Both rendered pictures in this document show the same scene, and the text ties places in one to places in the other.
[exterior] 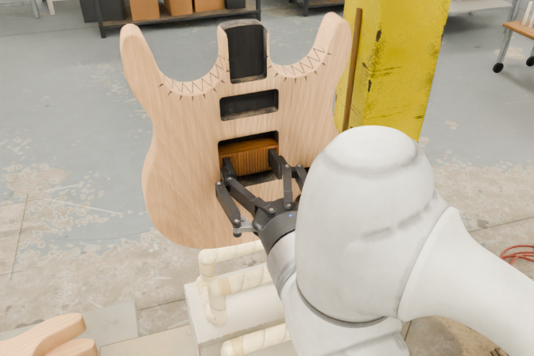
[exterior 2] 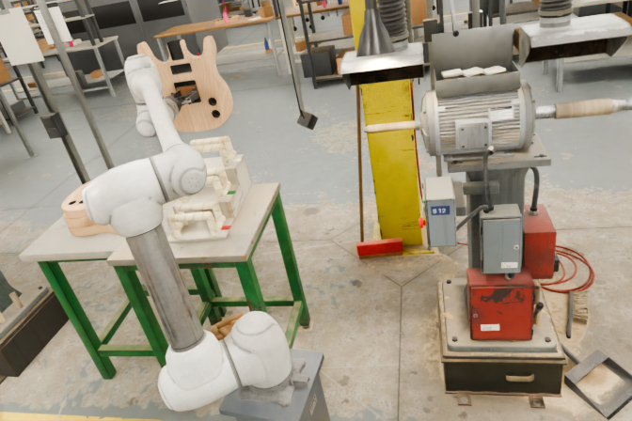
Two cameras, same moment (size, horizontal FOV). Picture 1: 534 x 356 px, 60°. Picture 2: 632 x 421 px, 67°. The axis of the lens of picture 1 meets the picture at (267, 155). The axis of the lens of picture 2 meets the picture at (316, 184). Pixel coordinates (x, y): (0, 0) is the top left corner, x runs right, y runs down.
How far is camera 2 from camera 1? 1.71 m
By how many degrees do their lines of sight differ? 28
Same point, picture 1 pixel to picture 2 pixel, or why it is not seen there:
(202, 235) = (178, 124)
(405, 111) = (394, 111)
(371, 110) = (367, 108)
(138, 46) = (141, 47)
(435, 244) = (135, 74)
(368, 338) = (144, 110)
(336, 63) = (209, 54)
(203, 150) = (169, 85)
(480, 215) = not seen: hidden behind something
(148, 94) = not seen: hidden behind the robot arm
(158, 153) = not seen: hidden behind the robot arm
